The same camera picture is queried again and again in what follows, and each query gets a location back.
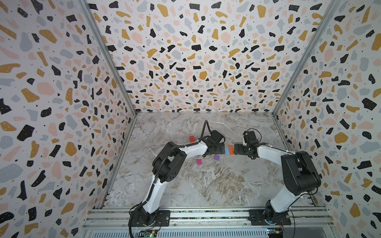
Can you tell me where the orange-red wood block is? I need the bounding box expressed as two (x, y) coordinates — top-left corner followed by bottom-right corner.
(228, 146), (235, 156)

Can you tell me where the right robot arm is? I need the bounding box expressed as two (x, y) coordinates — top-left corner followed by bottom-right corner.
(234, 131), (321, 225)

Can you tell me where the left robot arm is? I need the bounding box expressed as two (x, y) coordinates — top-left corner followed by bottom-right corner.
(130, 130), (226, 226)

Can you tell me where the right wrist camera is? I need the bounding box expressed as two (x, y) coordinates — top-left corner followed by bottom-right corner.
(243, 131), (259, 147)

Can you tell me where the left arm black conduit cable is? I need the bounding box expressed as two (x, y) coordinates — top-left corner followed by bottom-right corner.
(127, 119), (212, 238)

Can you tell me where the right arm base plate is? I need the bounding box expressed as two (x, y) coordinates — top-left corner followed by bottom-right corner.
(248, 209), (291, 226)

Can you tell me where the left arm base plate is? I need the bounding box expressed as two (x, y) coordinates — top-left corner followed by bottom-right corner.
(129, 208), (171, 227)

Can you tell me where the left frame aluminium post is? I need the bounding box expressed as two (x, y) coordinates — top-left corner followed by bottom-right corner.
(77, 0), (137, 118)

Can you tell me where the frame aluminium post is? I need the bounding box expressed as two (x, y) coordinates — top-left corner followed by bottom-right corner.
(271, 0), (340, 119)
(77, 0), (137, 118)

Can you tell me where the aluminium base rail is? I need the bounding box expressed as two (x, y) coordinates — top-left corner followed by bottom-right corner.
(80, 207), (340, 238)

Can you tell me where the right frame aluminium post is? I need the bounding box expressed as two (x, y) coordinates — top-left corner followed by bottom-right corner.
(271, 0), (340, 119)

